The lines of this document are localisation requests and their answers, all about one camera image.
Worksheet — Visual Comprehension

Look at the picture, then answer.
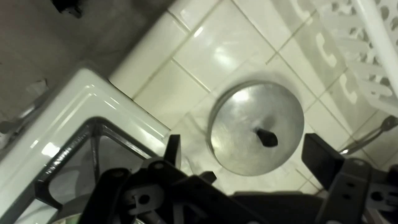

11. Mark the white gas stove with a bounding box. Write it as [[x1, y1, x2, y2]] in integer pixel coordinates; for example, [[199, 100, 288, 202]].
[[0, 67, 172, 224]]

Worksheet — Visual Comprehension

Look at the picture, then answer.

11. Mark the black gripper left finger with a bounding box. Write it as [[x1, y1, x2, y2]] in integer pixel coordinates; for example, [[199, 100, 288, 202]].
[[80, 133, 188, 224]]

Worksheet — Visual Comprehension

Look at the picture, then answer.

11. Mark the silver pot lid black knob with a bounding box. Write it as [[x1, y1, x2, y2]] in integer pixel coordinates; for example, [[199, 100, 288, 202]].
[[208, 79, 306, 178]]

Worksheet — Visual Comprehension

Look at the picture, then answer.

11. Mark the white plastic dish basket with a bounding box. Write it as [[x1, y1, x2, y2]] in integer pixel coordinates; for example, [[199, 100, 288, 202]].
[[273, 0, 398, 118]]

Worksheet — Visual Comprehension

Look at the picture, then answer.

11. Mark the black stove grate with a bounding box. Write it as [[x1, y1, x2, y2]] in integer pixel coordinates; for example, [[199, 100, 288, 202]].
[[35, 117, 167, 224]]

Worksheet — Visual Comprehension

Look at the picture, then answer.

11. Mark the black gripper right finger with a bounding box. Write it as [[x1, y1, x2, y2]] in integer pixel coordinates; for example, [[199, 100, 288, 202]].
[[301, 133, 374, 224]]

